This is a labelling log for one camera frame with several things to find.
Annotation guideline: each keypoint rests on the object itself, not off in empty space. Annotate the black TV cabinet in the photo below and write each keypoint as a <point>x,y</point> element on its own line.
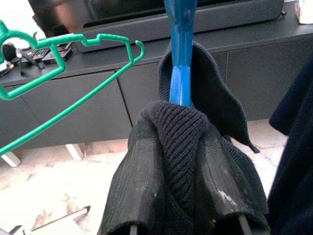
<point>256,85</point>

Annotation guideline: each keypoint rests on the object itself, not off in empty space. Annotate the marble-pattern folding table red edge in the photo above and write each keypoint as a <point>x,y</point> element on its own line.
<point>61,218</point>

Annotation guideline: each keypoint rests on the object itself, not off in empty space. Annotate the black shirt white lettering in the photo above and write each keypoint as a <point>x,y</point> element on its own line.
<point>181,137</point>

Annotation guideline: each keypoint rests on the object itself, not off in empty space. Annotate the black remote control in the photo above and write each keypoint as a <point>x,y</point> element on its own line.
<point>34,54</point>

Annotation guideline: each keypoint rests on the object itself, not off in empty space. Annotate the blue plastic hanger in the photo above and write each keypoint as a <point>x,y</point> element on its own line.
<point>181,85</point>

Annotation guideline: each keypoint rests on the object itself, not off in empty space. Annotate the small black electronic device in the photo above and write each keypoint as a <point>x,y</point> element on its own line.
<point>62,52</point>

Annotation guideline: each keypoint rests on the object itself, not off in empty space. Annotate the dark navy garment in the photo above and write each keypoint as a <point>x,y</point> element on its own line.
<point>293,171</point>

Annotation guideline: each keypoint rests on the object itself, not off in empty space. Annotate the green plastic hanger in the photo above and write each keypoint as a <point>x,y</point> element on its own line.
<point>107,38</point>

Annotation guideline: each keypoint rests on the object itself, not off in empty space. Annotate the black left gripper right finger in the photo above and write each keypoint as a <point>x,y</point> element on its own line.
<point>225,181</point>

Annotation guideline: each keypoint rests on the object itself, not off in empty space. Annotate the white pink bag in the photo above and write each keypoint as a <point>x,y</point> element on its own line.
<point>305,12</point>

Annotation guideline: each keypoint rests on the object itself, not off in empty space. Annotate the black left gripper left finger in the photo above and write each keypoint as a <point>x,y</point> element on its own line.
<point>141,176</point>

